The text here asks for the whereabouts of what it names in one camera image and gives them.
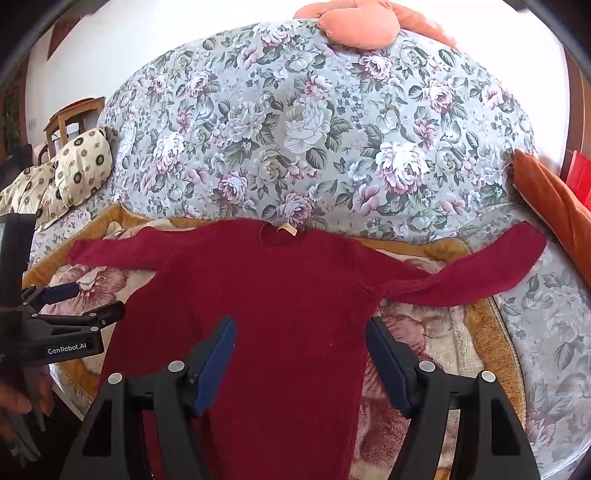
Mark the dark red sweater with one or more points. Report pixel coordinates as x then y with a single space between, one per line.
286 323

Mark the orange pillow on top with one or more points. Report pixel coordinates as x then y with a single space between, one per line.
364 23

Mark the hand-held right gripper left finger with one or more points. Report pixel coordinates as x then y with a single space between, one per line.
216 364

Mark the wooden chair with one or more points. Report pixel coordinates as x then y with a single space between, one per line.
69 117

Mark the red paper item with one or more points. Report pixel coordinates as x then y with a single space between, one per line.
581 173

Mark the orange velvet cushion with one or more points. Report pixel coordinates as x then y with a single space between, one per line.
554 203

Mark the floral quilt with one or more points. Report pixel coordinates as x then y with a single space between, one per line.
314 124

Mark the cream medallion print pillow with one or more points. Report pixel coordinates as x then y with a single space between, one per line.
27 194
85 164

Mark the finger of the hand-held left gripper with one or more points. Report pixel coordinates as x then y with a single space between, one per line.
57 293
92 317

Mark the person's left hand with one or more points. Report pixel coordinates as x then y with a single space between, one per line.
18 401

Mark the plush blanket with tan border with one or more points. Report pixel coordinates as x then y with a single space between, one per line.
415 332

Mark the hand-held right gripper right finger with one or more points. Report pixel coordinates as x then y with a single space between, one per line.
388 364

